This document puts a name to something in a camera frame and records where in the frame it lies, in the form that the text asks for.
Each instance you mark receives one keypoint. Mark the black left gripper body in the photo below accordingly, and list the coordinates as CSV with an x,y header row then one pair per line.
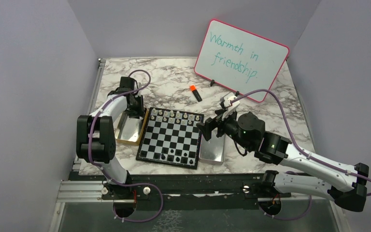
x,y
137,108

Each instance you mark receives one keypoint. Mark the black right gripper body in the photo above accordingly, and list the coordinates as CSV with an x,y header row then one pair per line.
x,y
229,125

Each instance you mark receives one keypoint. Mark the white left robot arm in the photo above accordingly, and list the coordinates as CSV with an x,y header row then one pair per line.
x,y
95,139

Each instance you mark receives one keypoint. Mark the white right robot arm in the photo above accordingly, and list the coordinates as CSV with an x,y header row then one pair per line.
x,y
344,184

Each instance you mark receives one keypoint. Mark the black white chess board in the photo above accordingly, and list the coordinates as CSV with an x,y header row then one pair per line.
x,y
161,134

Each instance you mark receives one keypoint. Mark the gold tin box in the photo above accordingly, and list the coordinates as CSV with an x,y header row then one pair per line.
x,y
129,130

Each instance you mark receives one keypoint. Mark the silver tin lid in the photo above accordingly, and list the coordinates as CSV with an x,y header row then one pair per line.
x,y
212,151

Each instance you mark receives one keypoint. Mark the orange black highlighter marker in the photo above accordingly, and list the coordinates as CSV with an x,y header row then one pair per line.
x,y
195,93

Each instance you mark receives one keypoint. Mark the pink framed whiteboard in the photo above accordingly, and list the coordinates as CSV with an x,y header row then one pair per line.
x,y
240,60

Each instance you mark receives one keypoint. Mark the aluminium side rail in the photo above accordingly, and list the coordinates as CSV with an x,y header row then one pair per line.
x,y
93,86

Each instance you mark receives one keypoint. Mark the black mounting base rail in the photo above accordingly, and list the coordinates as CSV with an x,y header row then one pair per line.
x,y
192,192

